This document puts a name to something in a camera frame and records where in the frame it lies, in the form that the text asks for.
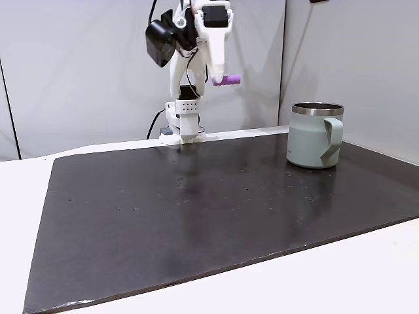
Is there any purple ribbed pen grip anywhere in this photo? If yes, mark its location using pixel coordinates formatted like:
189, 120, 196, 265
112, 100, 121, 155
212, 75, 242, 87

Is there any pale green steel-rimmed mug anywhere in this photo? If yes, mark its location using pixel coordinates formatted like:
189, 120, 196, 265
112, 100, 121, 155
286, 102, 345, 170

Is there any black table mat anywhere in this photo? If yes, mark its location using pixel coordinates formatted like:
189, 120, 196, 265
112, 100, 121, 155
22, 132, 419, 314

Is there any black oval camera box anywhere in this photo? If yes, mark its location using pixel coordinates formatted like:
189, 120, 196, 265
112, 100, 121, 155
145, 9, 179, 69

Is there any black cable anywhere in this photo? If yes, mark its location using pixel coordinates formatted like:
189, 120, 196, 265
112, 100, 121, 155
145, 0, 166, 140

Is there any thin black wall strip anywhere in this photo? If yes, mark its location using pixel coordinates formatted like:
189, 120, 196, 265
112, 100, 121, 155
0, 58, 22, 161

